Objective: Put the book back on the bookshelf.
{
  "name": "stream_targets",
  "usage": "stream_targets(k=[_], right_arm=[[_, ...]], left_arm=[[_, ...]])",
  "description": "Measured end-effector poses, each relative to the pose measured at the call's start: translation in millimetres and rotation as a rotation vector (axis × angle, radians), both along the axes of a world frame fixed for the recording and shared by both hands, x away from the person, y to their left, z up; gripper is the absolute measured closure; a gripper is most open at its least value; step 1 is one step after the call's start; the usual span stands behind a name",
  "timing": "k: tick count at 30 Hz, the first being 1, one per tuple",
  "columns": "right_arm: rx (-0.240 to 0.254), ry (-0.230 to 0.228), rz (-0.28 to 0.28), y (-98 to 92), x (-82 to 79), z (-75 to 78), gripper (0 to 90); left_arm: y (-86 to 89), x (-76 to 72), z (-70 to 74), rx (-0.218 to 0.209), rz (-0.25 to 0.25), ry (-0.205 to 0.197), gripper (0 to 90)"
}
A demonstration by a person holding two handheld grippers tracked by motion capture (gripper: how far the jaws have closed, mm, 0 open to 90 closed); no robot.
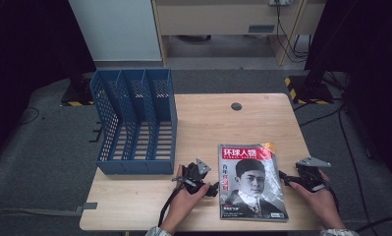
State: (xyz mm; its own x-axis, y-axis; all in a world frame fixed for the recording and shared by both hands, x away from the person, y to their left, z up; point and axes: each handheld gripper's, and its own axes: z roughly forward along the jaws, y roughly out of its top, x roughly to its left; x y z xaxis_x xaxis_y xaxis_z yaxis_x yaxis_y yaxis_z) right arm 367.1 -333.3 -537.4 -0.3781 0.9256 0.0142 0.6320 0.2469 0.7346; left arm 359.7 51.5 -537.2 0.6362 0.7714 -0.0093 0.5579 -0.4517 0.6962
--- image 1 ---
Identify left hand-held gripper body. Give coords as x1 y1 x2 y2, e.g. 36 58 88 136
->
182 157 212 195

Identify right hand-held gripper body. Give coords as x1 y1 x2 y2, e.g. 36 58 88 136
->
295 156 332 193

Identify magazine with portrait cover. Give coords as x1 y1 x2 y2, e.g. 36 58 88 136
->
217 142 290 221

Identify blue plastic file rack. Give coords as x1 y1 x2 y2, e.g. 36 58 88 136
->
89 68 179 176

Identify person's left hand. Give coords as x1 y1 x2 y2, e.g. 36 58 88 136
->
163 164 211 227

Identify person's right hand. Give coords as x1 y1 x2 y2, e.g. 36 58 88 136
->
288 169 344 228

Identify black stand with striped base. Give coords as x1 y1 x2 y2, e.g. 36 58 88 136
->
284 0 336 106
60 62 97 108

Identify black tape pieces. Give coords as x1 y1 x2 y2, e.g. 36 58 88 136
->
87 121 103 144

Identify grey tape strip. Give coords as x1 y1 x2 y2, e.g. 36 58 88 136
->
75 202 99 216

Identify dark curtain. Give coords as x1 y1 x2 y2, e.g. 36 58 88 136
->
304 0 392 186
0 0 97 165

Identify beige wooden desk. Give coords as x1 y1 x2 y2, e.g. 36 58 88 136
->
150 0 327 67

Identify white cabinet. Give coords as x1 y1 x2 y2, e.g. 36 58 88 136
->
68 0 163 63

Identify white power strip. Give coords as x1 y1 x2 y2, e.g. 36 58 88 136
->
268 0 295 7

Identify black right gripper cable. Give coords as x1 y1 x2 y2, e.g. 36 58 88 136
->
324 178 341 212

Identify long black floor cable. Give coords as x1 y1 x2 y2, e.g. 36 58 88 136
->
298 73 372 230

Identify thick black floor cable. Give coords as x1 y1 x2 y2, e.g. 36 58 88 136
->
354 215 392 234

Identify black hanging cables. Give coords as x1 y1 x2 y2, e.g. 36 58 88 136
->
274 3 311 64

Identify thin black floor cable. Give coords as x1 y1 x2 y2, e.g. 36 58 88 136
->
18 105 41 126

